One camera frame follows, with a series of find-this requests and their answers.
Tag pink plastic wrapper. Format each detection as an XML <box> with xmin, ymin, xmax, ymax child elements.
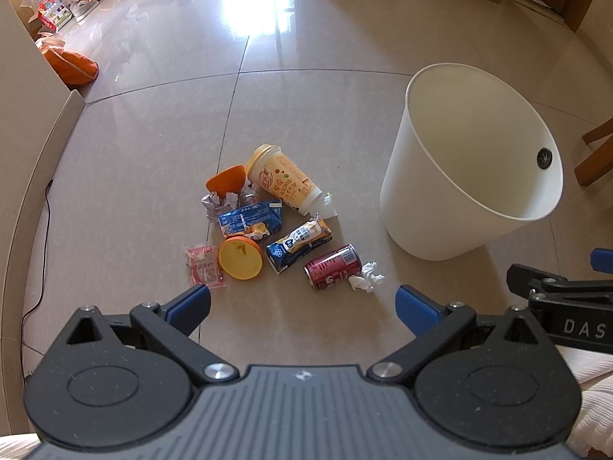
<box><xmin>184</xmin><ymin>244</ymin><xmax>228</xmax><ymax>289</ymax></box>

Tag white ribbed cloth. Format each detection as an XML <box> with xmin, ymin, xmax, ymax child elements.
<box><xmin>558</xmin><ymin>345</ymin><xmax>613</xmax><ymax>460</ymax></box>

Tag orange half shell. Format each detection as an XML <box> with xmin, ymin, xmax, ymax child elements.
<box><xmin>206</xmin><ymin>165</ymin><xmax>247</xmax><ymax>195</ymax></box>

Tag red white box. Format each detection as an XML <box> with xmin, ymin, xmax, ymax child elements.
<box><xmin>37</xmin><ymin>0</ymin><xmax>74</xmax><ymax>30</ymax></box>

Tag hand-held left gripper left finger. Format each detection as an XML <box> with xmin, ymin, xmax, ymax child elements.
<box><xmin>48</xmin><ymin>284</ymin><xmax>239</xmax><ymax>386</ymax></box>

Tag orange round lid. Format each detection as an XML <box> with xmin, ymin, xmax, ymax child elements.
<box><xmin>218</xmin><ymin>235</ymin><xmax>264</xmax><ymax>281</ymax></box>

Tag wooden chair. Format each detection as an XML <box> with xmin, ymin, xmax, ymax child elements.
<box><xmin>575</xmin><ymin>120</ymin><xmax>613</xmax><ymax>187</ymax></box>

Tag black cable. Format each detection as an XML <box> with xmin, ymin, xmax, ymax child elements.
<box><xmin>21</xmin><ymin>179</ymin><xmax>52</xmax><ymax>375</ymax></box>

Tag orange bag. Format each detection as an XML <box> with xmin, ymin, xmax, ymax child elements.
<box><xmin>42</xmin><ymin>38</ymin><xmax>100</xmax><ymax>88</ymax></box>

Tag blue snack wrapper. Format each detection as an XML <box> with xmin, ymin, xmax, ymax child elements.
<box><xmin>218</xmin><ymin>200</ymin><xmax>284</xmax><ymax>240</ymax></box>

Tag crumpled grey paper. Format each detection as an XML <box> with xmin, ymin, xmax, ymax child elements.
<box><xmin>200</xmin><ymin>191</ymin><xmax>240</xmax><ymax>221</ymax></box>

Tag yellow milk tea cup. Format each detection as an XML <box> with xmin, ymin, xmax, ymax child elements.
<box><xmin>245</xmin><ymin>144</ymin><xmax>323</xmax><ymax>215</ymax></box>

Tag red drink can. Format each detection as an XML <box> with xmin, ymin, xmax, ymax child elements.
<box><xmin>304</xmin><ymin>243</ymin><xmax>362</xmax><ymax>293</ymax></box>

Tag white plastic film piece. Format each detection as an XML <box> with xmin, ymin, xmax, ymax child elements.
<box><xmin>311</xmin><ymin>192</ymin><xmax>338</xmax><ymax>219</ymax></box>

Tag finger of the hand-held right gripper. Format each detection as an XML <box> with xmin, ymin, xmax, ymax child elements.
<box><xmin>506</xmin><ymin>263</ymin><xmax>613</xmax><ymax>300</ymax></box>
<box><xmin>590</xmin><ymin>248</ymin><xmax>613</xmax><ymax>273</ymax></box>

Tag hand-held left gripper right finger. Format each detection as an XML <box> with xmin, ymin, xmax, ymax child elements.
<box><xmin>366</xmin><ymin>285</ymin><xmax>570</xmax><ymax>388</ymax></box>

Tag white shoes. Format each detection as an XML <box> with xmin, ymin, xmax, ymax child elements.
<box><xmin>71</xmin><ymin>1</ymin><xmax>100</xmax><ymax>23</ymax></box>

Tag white plastic trash bin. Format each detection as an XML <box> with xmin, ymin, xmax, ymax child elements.
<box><xmin>380</xmin><ymin>62</ymin><xmax>564</xmax><ymax>262</ymax></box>

